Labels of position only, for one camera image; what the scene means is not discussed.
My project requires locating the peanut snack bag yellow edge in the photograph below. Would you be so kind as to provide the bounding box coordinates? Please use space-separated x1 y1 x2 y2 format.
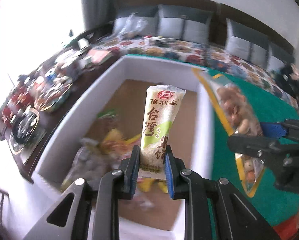
192 68 264 198

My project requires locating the clear vacuum sausage pack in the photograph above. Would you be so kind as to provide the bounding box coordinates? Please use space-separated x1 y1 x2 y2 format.
61 138 118 191

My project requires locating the yellow chicken feet snack bag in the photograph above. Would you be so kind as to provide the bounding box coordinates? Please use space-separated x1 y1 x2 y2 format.
61 128 169 193

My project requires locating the white green rice cracker pack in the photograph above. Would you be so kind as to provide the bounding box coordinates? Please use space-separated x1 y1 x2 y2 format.
138 85 186 180

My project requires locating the orange sausage stick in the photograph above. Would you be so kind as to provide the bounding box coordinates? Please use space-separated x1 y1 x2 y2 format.
97 109 118 135

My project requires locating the grey pillow far right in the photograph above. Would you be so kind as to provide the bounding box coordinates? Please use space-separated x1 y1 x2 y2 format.
266 42 295 73

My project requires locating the grey pillow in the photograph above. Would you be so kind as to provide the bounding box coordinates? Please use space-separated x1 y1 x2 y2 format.
266 42 295 73
158 4 213 44
113 5 159 36
225 18 269 68

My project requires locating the grey pillow centre right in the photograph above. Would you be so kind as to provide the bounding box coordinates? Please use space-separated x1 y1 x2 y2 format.
225 18 269 68

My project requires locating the white foam box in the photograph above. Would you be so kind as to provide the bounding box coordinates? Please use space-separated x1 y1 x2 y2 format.
34 55 214 239

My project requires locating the cluttered dark side table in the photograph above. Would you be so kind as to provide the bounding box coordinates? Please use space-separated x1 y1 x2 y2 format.
0 23 118 182

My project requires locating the floral bed sheet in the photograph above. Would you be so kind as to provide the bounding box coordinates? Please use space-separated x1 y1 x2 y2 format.
91 38 299 111

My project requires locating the grey pillow centre left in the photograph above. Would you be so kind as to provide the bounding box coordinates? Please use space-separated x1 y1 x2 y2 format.
158 4 213 44

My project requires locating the grey pillow far left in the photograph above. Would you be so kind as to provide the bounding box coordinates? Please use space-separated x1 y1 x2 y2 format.
113 5 159 36

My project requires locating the white plastic bag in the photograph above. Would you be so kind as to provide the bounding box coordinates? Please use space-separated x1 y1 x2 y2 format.
118 13 148 39

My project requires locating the grey curtain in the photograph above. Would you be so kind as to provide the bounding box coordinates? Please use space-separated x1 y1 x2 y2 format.
81 0 115 30

